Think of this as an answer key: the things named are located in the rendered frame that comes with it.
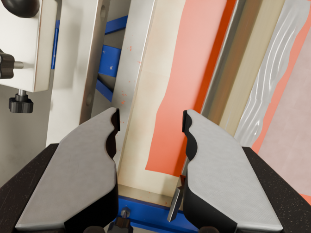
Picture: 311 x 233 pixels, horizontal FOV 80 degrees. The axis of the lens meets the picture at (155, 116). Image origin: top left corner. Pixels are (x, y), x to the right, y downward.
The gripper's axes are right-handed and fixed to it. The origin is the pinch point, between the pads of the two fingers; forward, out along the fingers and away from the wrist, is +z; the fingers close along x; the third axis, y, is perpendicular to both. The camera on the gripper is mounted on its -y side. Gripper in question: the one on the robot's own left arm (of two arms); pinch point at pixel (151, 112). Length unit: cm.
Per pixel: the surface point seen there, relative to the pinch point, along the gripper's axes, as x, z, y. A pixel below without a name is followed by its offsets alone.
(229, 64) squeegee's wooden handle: 12.0, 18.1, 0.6
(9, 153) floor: -111, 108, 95
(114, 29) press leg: -24, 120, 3
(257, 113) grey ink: 20.6, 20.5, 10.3
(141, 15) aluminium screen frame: -1.8, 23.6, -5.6
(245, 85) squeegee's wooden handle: 12.8, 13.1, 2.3
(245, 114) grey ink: 18.3, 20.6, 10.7
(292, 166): 29.9, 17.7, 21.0
